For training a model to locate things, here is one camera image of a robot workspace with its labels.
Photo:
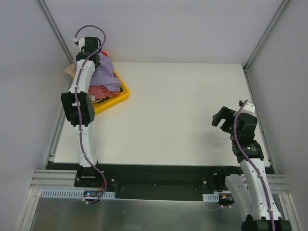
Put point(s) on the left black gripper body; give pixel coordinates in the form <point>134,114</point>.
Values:
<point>96,59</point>

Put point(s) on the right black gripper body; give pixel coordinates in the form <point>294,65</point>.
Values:
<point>224,117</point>

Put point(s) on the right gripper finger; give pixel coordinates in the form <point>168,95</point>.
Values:
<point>216,119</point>
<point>226,113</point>

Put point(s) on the purple t-shirt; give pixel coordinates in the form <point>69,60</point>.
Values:
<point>104,75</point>

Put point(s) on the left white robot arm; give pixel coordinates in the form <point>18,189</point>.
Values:
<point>80,113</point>

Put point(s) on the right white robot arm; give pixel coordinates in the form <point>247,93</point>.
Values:
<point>251,190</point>

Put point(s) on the beige t-shirt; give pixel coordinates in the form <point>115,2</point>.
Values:
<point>71,70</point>

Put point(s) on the pink t-shirt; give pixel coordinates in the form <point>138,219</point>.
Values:
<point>98,93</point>

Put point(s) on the yellow plastic tray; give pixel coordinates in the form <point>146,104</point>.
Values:
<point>99,106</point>

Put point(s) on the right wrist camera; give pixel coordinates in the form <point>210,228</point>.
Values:
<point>247,107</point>

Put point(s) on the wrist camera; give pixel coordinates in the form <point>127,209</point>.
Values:
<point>80,42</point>
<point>247,107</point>

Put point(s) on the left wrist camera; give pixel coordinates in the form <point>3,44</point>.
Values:
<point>80,42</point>

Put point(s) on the right white cable duct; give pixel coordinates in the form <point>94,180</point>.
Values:
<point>211,198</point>

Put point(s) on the white cable duct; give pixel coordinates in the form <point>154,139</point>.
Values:
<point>76,194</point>
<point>211,198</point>

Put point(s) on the left white cable duct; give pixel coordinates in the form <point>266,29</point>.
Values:
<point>76,194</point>

